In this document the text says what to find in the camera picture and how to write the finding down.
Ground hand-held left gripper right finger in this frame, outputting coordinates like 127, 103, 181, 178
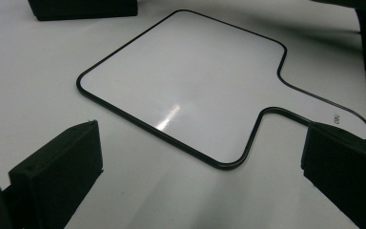
300, 122, 366, 229

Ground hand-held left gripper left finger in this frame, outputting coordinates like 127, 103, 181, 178
8, 119, 104, 229

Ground black whiteboard eraser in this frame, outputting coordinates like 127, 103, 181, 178
28, 0, 138, 22

